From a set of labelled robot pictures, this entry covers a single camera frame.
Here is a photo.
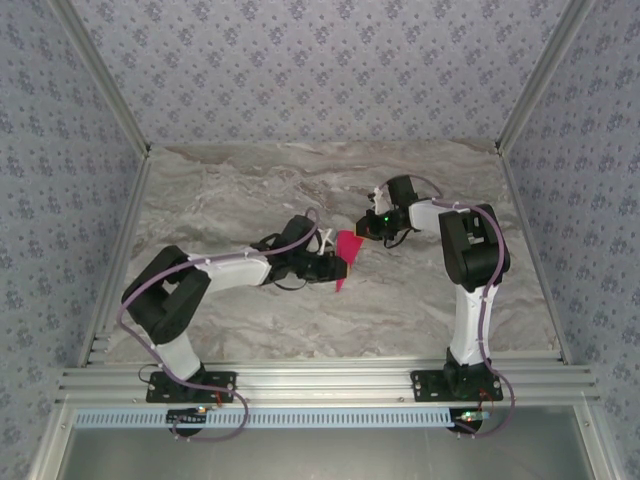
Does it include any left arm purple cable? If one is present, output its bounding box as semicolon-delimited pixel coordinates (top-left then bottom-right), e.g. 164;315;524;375
117;206;250;442

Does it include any aluminium mounting rail beam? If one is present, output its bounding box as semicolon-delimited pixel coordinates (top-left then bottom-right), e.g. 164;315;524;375
55;363;601;406

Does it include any aluminium frame post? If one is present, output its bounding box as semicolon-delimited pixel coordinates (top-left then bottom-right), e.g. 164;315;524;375
48;0;153;157
493;0;597;152

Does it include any short aluminium frame beam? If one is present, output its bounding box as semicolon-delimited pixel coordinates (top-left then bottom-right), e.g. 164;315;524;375
28;403;77;480
573;402;619;480

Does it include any pink paper sheet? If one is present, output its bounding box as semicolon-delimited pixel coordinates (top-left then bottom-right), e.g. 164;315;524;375
333;229;366;294

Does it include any grey metal sheet panel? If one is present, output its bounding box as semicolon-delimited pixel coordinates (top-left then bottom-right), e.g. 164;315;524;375
53;426;599;480

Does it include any grey slotted cable duct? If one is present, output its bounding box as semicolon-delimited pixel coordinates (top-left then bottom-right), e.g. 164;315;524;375
73;406;494;430

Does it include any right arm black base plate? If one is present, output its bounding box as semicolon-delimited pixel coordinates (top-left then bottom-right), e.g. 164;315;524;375
409;368;504;403

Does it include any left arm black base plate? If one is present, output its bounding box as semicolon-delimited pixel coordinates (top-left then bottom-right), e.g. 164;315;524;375
145;372;238;404

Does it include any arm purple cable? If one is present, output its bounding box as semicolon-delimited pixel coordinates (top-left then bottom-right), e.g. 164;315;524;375
117;206;250;442
378;174;514;440

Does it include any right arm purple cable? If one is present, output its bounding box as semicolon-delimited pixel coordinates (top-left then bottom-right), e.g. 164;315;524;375
378;174;514;440

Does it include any small black electronics board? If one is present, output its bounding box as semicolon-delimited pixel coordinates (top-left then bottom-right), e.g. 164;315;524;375
166;406;208;428
448;407;494;436

